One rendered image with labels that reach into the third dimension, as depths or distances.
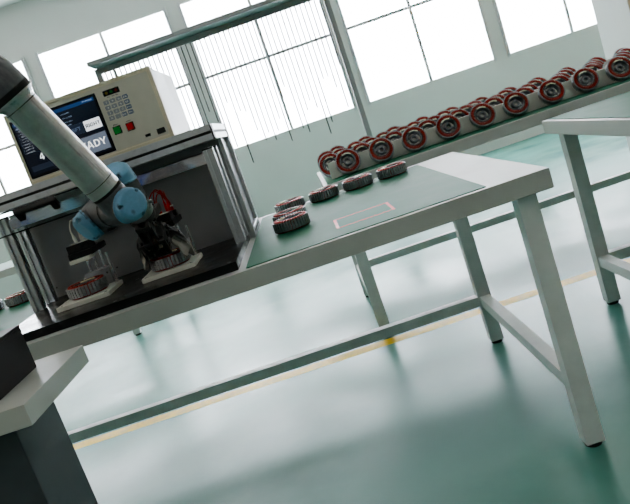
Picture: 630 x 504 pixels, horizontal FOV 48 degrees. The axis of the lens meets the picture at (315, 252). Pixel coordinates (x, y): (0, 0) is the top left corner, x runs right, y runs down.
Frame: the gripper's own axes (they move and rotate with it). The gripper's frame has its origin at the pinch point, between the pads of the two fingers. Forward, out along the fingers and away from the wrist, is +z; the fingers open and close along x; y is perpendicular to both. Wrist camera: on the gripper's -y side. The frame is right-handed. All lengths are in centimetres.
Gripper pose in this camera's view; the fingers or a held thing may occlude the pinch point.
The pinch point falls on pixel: (170, 260)
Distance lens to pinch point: 197.9
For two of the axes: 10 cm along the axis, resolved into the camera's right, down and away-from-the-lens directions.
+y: 2.1, 6.8, -7.0
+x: 9.5, -3.2, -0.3
